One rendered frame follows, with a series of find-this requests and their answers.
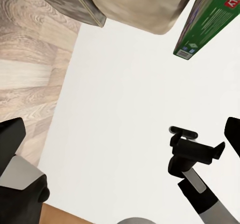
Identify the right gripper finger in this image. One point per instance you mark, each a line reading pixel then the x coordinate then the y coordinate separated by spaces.
pixel 215 152
pixel 174 142

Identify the board game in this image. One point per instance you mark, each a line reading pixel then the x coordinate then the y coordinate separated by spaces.
pixel 206 19

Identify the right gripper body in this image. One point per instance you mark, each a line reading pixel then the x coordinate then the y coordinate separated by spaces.
pixel 200 155

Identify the bed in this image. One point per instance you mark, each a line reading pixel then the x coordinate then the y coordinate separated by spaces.
pixel 154 16

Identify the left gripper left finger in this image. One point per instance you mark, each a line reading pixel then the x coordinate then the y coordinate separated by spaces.
pixel 12 133

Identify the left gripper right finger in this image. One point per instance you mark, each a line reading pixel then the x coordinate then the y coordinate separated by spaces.
pixel 232 133

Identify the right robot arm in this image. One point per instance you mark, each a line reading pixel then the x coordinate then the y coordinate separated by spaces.
pixel 186 153

